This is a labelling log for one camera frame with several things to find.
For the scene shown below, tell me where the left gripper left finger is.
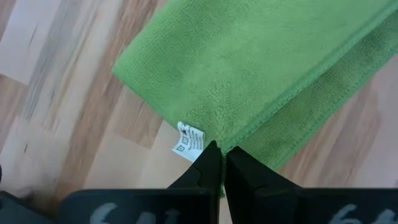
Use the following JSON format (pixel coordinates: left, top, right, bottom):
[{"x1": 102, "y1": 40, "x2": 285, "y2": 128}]
[{"x1": 57, "y1": 140, "x2": 222, "y2": 224}]

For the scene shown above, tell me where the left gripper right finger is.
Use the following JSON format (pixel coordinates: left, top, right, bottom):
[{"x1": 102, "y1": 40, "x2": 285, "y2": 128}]
[{"x1": 224, "y1": 146, "x2": 398, "y2": 224}]

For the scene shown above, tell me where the green microfiber towel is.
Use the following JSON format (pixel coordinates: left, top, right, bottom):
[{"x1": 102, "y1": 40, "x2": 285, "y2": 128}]
[{"x1": 111, "y1": 0, "x2": 398, "y2": 170}]

